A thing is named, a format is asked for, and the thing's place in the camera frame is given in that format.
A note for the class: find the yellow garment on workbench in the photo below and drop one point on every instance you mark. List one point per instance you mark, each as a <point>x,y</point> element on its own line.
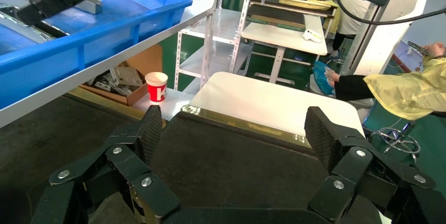
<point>303,3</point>

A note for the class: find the dark mat with gold rim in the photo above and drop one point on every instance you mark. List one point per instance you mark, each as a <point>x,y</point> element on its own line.
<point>52,135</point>

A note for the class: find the person in yellow gown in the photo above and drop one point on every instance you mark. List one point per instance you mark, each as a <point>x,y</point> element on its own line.
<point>407,90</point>

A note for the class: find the blue shoe cover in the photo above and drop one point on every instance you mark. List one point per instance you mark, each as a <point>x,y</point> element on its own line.
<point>320,78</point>

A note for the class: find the red and white paper cup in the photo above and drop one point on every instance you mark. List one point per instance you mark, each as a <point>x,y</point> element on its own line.
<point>156,91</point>

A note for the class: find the stool with chrome base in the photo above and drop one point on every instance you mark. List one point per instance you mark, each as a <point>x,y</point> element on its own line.
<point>407,129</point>

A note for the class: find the white metal storage rack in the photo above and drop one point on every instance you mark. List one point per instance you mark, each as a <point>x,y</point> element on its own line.
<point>223,24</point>

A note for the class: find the large blue plastic bin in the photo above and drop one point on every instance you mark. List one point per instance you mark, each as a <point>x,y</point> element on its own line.
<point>104,44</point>

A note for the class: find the white handheld controller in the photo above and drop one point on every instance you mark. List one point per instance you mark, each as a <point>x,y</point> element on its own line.
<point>312,36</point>

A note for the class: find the brown cardboard box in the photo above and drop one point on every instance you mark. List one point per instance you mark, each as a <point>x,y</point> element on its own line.
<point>146,62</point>

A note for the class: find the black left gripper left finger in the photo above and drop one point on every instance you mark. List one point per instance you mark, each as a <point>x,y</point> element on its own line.
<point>122,159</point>

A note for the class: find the pile of grey metal brackets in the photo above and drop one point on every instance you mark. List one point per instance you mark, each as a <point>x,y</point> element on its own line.
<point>127,76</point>

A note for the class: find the white metal shelf board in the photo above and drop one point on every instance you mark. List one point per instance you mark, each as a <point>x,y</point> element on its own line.
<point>104,65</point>

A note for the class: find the black tray with gold rim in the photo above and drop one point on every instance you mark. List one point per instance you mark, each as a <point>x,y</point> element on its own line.
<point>226,166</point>

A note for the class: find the white workbench table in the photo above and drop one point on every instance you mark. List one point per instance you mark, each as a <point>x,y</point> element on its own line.
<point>285,37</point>

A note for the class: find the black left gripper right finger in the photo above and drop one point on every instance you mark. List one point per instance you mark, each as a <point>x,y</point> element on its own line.
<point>359,166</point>

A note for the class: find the white robot torso column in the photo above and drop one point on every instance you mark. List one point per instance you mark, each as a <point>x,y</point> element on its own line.
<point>383,41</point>

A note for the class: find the dark smartphone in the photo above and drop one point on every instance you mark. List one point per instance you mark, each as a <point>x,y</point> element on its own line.
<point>416,46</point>

